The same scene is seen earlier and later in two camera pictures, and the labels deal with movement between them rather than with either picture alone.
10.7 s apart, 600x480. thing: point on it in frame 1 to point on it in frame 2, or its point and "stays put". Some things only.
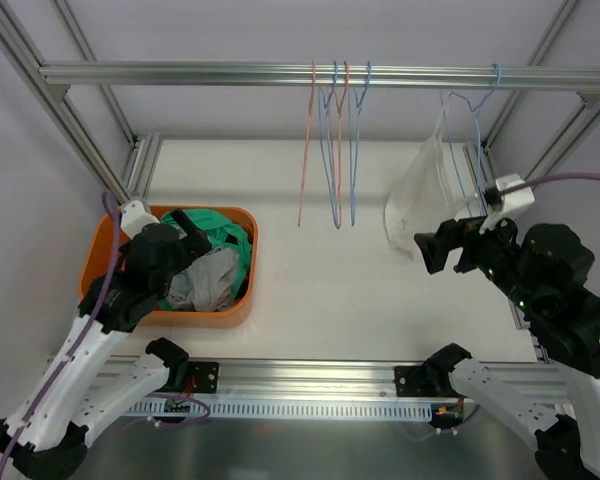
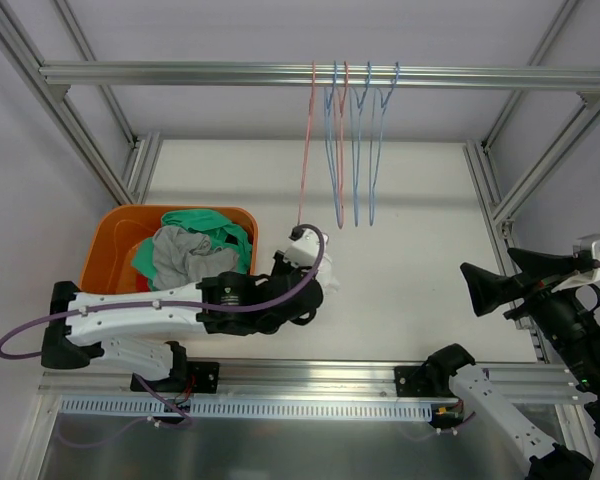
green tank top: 221,232 stays put
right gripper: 457,248 to 522,289
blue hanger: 354,112 stays put
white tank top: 423,194 to 326,277
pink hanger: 306,142 stays put
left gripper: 178,240 to 309,292
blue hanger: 477,136 to 377,111
